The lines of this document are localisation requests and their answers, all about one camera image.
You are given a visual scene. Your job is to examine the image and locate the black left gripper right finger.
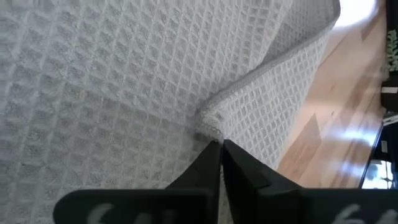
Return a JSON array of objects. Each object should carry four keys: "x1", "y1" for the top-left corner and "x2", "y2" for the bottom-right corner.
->
[{"x1": 221, "y1": 139, "x2": 398, "y2": 224}]

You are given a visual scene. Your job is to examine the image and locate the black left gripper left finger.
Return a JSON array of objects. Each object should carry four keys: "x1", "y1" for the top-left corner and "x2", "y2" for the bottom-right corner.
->
[{"x1": 52, "y1": 139, "x2": 223, "y2": 224}]

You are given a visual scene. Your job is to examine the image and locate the grey waffle microfiber towel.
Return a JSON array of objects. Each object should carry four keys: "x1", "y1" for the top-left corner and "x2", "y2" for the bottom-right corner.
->
[{"x1": 0, "y1": 0, "x2": 341, "y2": 224}]

